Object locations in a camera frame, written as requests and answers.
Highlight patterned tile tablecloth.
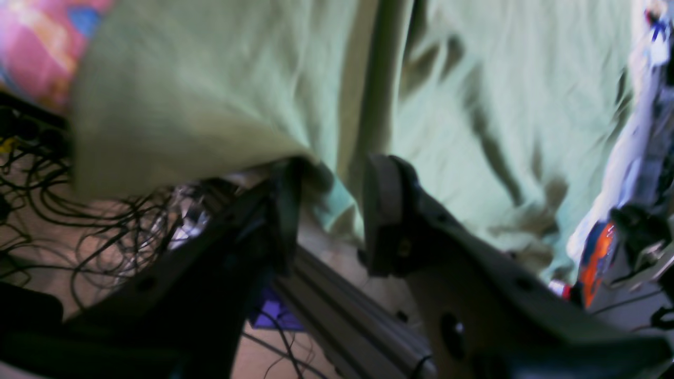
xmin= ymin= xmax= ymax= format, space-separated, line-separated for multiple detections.
xmin=1 ymin=1 xmax=113 ymax=114

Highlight olive green t-shirt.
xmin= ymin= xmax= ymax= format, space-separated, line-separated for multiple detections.
xmin=69 ymin=1 xmax=633 ymax=281

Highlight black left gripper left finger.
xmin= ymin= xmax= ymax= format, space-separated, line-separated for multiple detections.
xmin=2 ymin=159 xmax=303 ymax=378

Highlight aluminium table frame rail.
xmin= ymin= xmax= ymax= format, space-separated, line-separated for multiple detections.
xmin=273 ymin=247 xmax=438 ymax=378

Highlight blue box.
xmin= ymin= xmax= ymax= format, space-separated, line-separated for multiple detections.
xmin=247 ymin=286 xmax=305 ymax=333

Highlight tangled black cables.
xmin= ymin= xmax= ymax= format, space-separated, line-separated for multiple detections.
xmin=0 ymin=105 xmax=211 ymax=295

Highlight orange grey device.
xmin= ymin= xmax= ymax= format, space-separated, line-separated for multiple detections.
xmin=574 ymin=221 xmax=617 ymax=308

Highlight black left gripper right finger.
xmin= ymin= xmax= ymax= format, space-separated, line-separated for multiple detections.
xmin=363 ymin=154 xmax=672 ymax=378

